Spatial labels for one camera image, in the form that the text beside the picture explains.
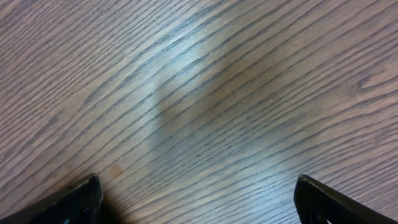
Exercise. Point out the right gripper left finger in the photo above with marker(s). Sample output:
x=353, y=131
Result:
x=79, y=202

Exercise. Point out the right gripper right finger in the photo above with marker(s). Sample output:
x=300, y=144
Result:
x=317, y=203

